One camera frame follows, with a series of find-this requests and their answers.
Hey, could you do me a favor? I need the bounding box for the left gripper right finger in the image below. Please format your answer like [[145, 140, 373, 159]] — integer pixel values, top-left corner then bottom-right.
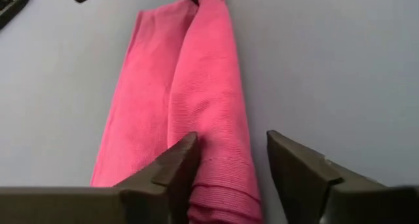
[[266, 129, 419, 224]]

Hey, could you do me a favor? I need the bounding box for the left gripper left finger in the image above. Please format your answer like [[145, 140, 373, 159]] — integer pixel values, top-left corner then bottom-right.
[[0, 131, 201, 224]]

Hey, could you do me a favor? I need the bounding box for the pink towel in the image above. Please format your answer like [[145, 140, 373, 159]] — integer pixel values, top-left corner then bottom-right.
[[90, 0, 264, 224]]

